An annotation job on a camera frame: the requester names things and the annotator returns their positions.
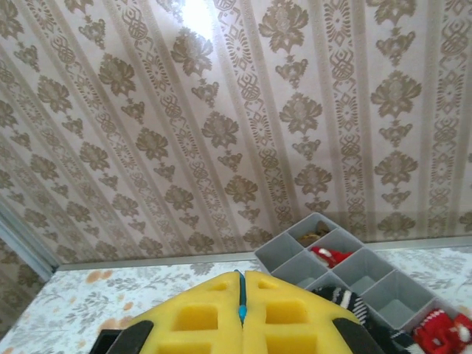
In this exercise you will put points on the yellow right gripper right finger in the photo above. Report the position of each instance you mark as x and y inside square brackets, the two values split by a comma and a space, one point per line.
[287, 317]

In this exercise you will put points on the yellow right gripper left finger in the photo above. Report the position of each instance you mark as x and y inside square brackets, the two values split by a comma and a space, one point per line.
[191, 317]

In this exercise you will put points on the black white striped sock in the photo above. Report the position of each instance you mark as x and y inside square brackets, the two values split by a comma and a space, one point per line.
[343, 298]

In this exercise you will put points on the grey compartment organizer box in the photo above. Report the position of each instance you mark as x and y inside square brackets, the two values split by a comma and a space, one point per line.
[280, 254]

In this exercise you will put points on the red and white sock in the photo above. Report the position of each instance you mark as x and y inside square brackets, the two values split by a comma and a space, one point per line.
[332, 255]

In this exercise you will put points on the brown item in organizer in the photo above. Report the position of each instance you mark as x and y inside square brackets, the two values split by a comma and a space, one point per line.
[313, 232]

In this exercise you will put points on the floral patterned table cover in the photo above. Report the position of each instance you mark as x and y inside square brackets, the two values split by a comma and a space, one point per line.
[73, 302]

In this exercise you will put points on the red sock with white pattern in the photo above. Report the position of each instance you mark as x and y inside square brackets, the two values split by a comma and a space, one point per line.
[435, 332]

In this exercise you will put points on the aluminium frame rail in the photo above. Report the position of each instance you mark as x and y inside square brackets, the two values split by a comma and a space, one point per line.
[147, 261]

